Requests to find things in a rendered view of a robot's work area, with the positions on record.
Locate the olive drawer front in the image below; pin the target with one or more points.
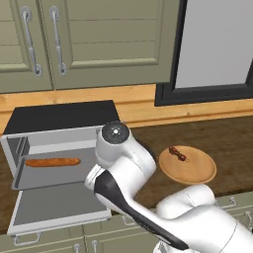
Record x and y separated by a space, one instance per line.
115 224
242 201

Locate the grey toaster oven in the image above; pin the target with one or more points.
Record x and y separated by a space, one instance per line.
59 115

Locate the olive base cupboard door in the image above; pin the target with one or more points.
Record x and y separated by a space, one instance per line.
125 242
49 247

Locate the olive wall cupboard door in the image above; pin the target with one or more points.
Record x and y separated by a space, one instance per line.
112 39
13 33

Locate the brown kebab skewer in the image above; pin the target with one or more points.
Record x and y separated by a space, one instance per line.
178 154

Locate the round wooden plate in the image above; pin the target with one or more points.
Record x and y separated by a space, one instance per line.
194 169

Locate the brown baguette bread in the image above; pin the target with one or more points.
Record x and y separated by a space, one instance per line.
52 162

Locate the grey toaster oven door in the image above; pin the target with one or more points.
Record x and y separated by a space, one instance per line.
56 201

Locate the black framed window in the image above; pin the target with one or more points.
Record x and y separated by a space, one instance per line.
214 42

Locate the grey oven tray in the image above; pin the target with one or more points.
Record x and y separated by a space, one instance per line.
49 174

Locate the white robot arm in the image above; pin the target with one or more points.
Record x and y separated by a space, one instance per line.
131 164

